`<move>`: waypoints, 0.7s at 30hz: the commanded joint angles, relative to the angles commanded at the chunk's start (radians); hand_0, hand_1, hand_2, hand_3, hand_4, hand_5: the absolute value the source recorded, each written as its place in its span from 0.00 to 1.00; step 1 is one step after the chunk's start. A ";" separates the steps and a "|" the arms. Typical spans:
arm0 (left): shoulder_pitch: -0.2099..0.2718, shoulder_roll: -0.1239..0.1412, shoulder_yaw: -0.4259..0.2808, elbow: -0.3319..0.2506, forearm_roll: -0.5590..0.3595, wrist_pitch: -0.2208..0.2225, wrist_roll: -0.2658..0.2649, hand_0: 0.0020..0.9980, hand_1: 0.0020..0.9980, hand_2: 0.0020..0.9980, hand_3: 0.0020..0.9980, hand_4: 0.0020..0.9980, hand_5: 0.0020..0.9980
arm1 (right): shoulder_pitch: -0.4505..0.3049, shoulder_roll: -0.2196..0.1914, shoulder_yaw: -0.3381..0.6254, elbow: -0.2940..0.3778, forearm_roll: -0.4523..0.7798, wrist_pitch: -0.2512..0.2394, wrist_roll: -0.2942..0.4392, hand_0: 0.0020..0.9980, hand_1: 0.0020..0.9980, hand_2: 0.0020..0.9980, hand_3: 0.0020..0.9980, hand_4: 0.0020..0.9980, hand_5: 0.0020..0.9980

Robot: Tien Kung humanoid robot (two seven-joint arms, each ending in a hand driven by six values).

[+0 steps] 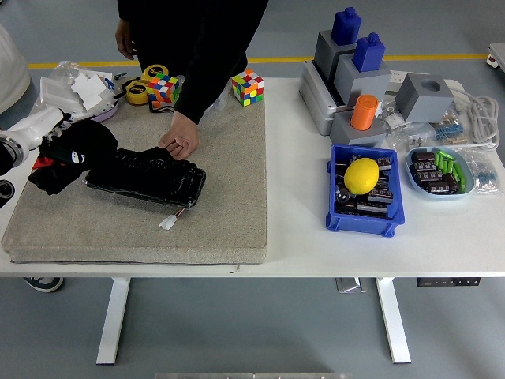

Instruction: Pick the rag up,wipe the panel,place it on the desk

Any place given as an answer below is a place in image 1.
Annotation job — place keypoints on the person's right hand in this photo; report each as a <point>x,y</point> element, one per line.
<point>124,38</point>

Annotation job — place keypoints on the dark brown capacitor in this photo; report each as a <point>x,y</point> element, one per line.
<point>383,162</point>
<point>442,185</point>
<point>382,196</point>
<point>342,193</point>
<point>428,176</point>
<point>422,166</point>
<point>371,208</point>
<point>422,156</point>

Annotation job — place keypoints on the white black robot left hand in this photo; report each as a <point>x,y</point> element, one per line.
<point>33,124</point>

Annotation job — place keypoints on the purple rimmed plate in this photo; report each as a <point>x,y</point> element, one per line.
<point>104,114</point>

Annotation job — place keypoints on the grey block with round hole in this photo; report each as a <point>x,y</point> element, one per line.
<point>418,104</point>

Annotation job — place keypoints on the metal bracket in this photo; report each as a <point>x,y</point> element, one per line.
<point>351,285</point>

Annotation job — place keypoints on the black rag with red tag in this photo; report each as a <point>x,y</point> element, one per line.
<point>90,138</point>

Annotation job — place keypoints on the clear plastic wrap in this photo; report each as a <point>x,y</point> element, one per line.
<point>219,102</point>

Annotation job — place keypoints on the yellow lemon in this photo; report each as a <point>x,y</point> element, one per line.
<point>361,175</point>

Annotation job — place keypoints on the light grey enclosure box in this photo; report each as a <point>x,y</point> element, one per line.
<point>315,106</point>

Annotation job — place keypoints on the person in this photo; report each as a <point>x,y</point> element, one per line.
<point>12,75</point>
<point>205,39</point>

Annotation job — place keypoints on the blue plastic bin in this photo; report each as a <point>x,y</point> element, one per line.
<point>355,227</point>

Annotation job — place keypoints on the grey-brown mat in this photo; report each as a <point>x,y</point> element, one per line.
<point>221,197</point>

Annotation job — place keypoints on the low grey holder block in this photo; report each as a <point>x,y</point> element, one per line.
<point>375,136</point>

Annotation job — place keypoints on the clear bag of small parts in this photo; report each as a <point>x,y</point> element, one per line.
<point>390,116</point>

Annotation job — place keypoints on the green battery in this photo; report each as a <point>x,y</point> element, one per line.
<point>459,173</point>
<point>438,161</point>
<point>462,184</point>
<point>446,153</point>

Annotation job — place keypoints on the yellow tape measure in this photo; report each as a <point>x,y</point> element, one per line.
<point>136,91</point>
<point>154,72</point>

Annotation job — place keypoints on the small black tool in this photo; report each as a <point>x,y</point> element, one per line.
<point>118,92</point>

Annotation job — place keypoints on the white plastic tray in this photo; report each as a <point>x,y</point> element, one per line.
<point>59,94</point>

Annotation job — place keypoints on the light blue dish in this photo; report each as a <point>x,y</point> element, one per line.
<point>418,187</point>

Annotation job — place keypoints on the white table leg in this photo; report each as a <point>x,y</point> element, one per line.
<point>394,320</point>
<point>112,320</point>

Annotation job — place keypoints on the white wheeled cart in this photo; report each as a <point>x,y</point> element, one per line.
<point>497,53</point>

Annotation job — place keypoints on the black desk control panel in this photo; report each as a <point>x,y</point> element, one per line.
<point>447,282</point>

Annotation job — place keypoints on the bag of blue resistors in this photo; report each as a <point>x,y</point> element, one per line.
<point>450,132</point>
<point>485,175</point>

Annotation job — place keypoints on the person's foot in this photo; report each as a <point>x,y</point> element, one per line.
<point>43,284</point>

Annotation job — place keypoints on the clear bag with plug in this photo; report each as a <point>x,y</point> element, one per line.
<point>410,138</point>

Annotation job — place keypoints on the clear plastic bag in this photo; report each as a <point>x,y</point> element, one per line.
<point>65,71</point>

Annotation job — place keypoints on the colourful puzzle cube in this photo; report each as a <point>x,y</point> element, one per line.
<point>163,88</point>
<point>247,87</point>

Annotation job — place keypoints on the person's left hand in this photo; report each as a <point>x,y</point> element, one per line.
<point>184,136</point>

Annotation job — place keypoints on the white power strip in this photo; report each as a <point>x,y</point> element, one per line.
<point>396,77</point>

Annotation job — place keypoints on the white torn card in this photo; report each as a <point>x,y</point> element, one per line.
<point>92,88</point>

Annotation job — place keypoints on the person's left forearm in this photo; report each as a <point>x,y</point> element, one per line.
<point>205,91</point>

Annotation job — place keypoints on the orange cylinder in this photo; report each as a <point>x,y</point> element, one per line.
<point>363,112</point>

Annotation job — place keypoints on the blue bottle-shaped block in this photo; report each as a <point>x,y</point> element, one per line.
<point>346,25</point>
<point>369,53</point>

